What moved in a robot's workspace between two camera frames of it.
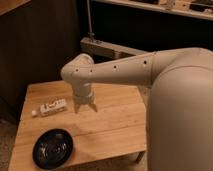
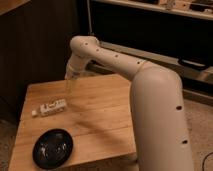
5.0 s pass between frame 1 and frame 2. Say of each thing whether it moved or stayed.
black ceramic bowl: stayed
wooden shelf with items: stayed
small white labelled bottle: stayed
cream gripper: moved
